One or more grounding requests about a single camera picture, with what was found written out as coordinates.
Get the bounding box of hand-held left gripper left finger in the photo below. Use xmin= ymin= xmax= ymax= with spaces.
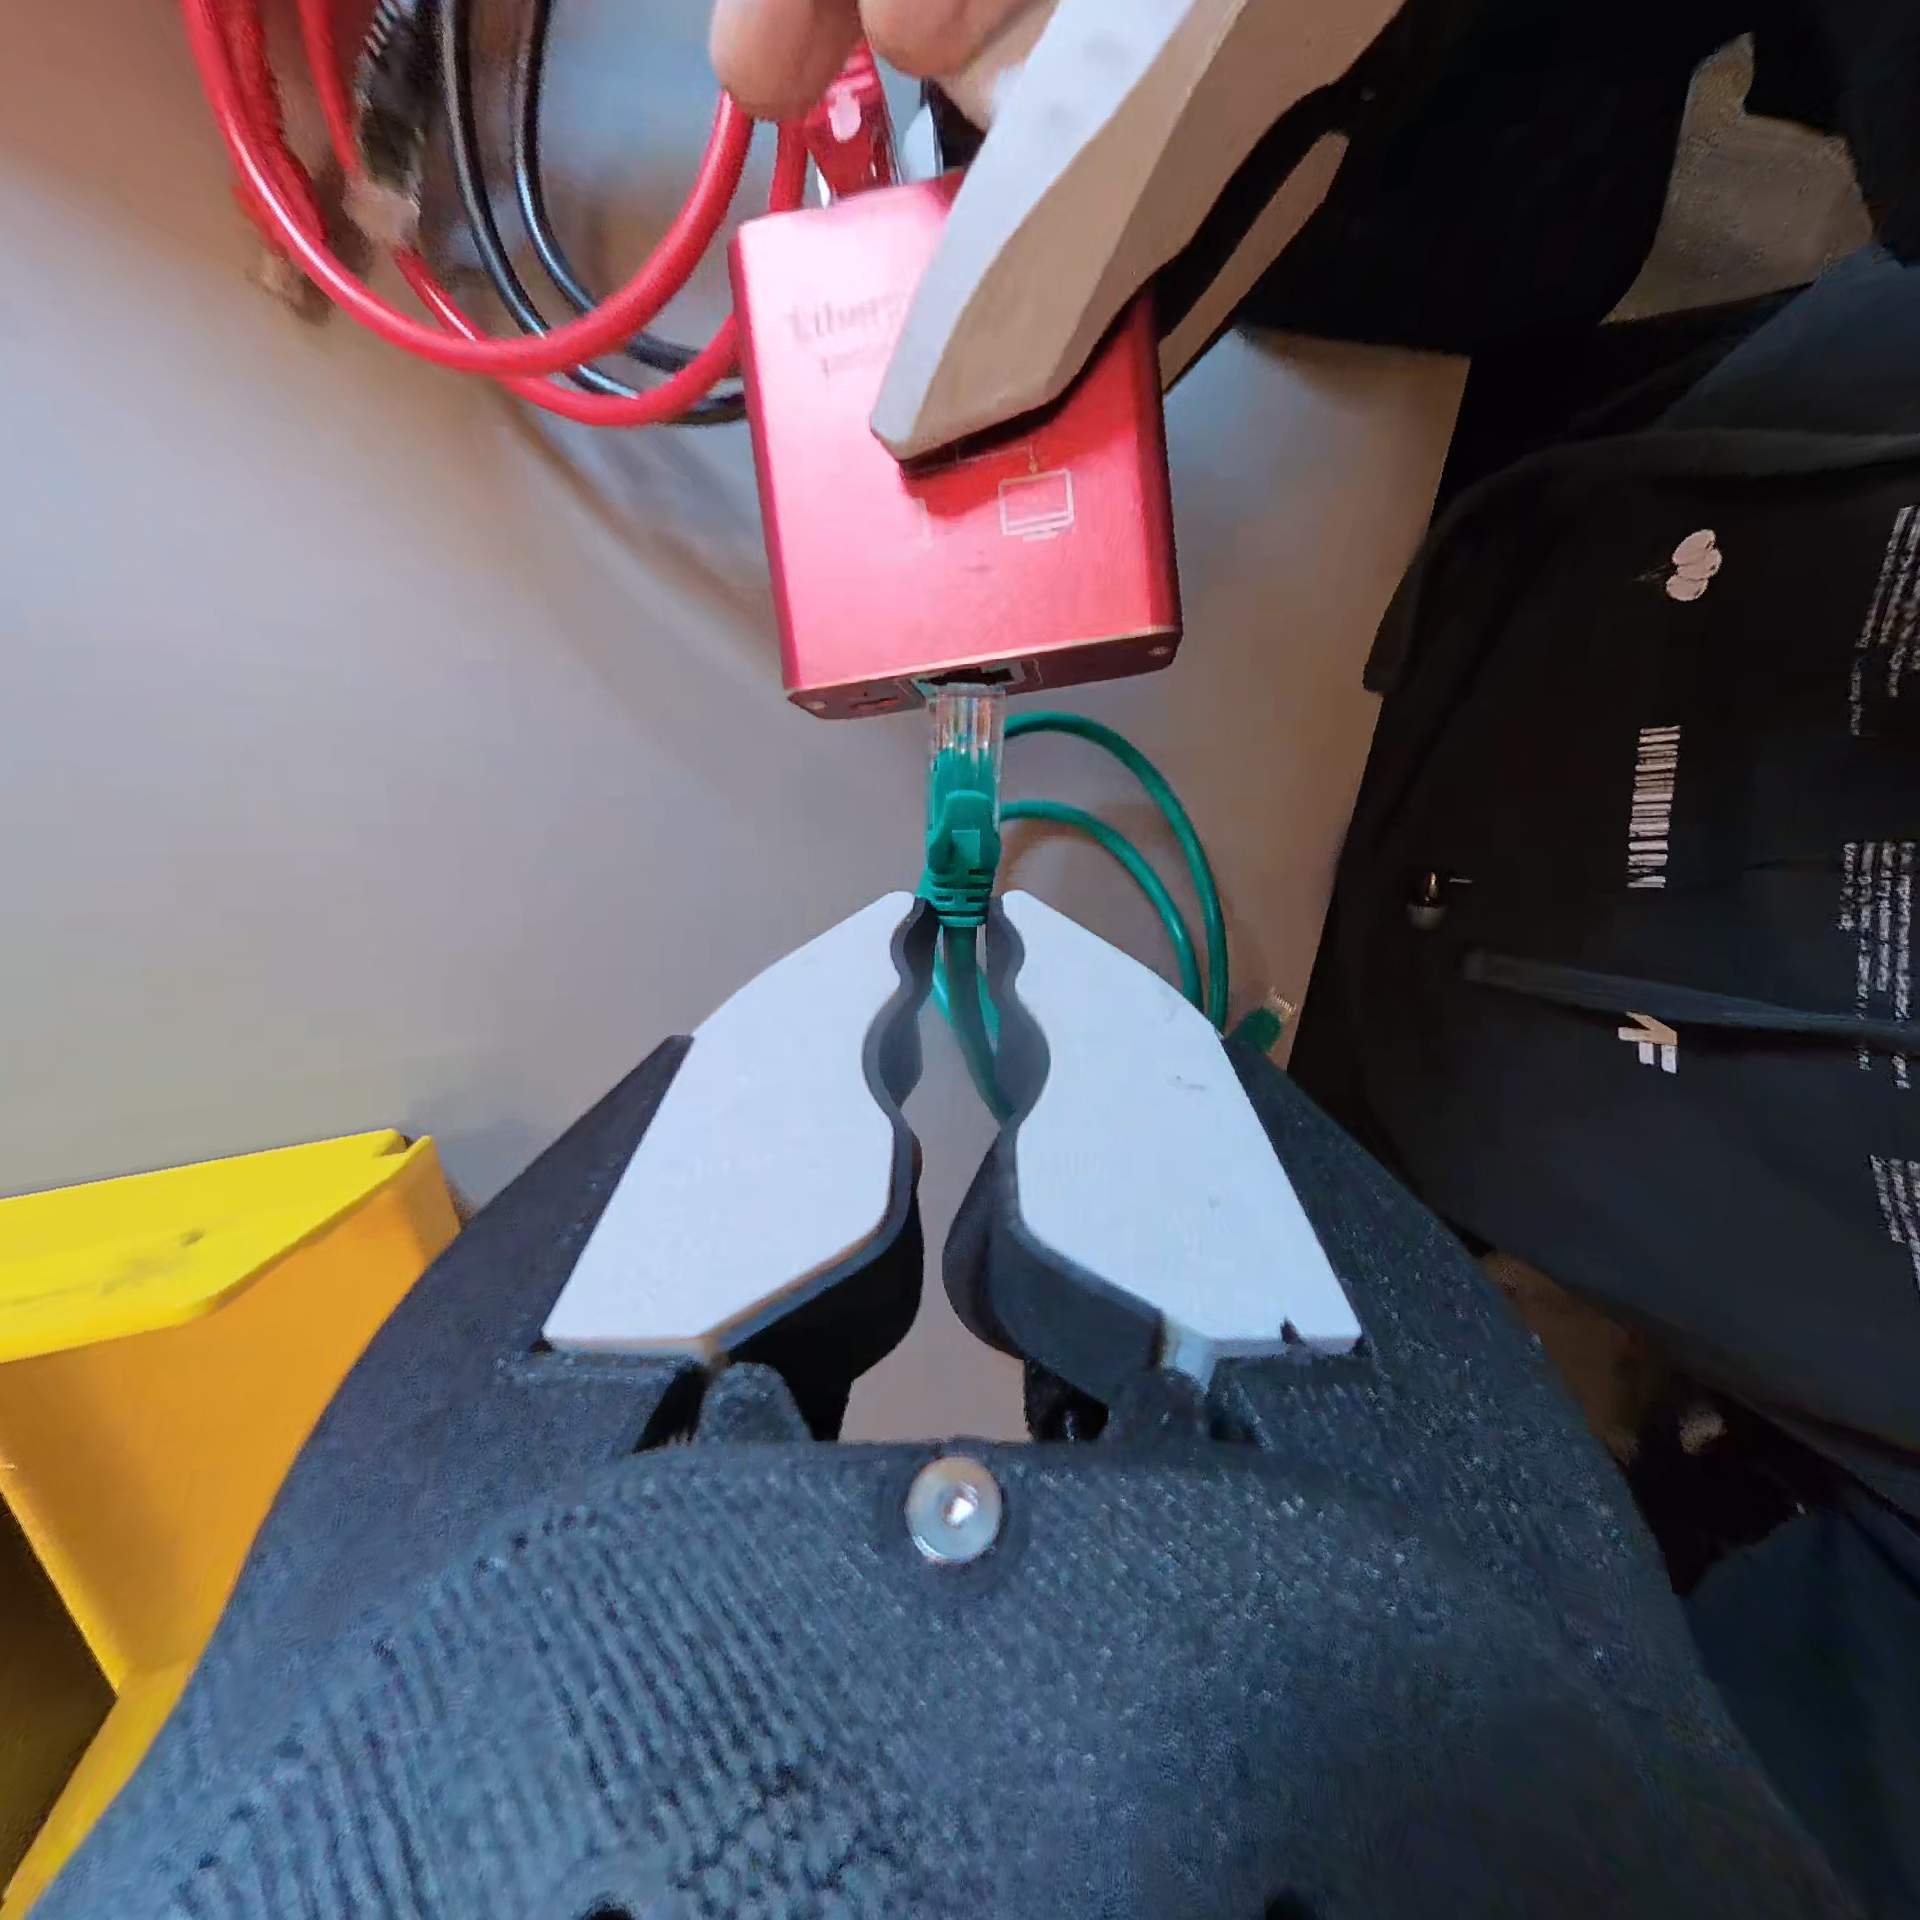
xmin=543 ymin=890 xmax=924 ymax=1359

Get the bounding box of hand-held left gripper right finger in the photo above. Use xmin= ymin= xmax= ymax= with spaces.
xmin=942 ymin=888 xmax=1364 ymax=1390

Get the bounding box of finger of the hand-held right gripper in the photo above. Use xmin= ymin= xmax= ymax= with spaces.
xmin=871 ymin=0 xmax=1413 ymax=464

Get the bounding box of red ethernet splitter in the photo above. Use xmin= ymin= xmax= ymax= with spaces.
xmin=727 ymin=169 xmax=1182 ymax=721

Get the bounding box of green ethernet cable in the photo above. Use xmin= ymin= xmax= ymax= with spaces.
xmin=914 ymin=693 xmax=1290 ymax=1119

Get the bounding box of black ethernet cable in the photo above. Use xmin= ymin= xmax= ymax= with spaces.
xmin=352 ymin=0 xmax=752 ymax=425

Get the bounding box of yellow plastic bin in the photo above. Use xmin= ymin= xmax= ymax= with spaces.
xmin=0 ymin=1126 xmax=461 ymax=1912

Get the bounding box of red ethernet cable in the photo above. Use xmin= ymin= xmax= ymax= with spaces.
xmin=180 ymin=0 xmax=903 ymax=429

